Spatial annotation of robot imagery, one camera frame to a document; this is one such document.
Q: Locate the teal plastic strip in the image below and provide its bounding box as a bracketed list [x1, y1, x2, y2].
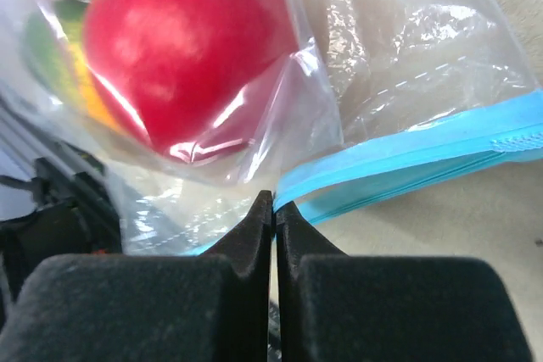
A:
[155, 83, 542, 254]

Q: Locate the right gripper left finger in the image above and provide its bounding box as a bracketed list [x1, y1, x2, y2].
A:
[1, 191, 272, 361]

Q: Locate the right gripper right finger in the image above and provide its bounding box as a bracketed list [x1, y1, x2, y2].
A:
[275, 203, 532, 361]

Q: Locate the mango toy fruit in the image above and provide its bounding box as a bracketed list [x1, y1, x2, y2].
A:
[22, 0, 122, 133]

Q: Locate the clear zip top bag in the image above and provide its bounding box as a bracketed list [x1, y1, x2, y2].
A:
[1, 0, 343, 255]

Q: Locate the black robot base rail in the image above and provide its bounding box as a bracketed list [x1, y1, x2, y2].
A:
[1, 102, 122, 299]

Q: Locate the red apple toy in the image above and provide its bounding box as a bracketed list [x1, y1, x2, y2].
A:
[82, 0, 299, 163]

